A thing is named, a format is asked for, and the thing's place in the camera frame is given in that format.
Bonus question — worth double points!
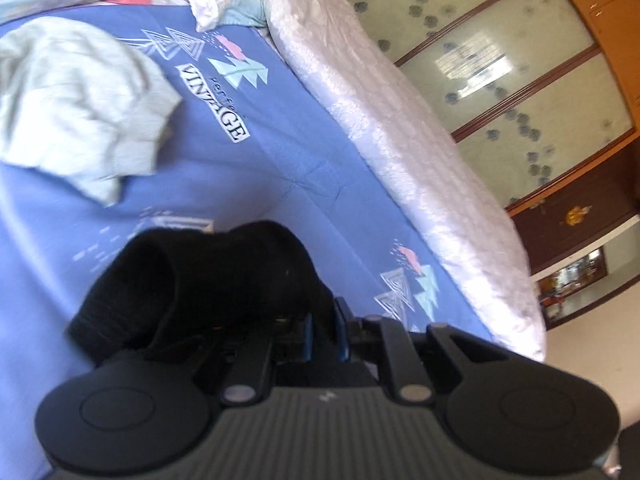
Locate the blue printed bedsheet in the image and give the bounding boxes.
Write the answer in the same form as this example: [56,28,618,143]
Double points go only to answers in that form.
[0,0,493,480]

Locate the white quilted mattress cover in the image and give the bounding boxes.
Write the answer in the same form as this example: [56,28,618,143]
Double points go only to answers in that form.
[250,0,548,363]

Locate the dark brown cabinet door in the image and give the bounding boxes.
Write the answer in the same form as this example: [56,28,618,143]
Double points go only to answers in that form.
[509,127,640,278]

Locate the glass display shelf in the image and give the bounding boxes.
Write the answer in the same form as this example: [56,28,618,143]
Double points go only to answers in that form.
[532,247,608,331]

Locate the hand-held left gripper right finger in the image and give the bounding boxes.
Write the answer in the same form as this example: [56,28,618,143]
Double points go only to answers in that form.
[334,297,508,405]

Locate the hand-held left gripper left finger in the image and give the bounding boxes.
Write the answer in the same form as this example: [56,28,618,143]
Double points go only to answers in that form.
[187,312,316,405]

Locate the black pants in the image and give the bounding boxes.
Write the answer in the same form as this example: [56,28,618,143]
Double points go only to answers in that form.
[65,220,336,367]

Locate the wooden wardrobe with frosted doors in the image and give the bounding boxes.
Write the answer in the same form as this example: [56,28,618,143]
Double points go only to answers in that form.
[332,0,640,216]

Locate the light grey garment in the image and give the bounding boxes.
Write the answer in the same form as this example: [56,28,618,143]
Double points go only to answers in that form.
[0,16,183,206]

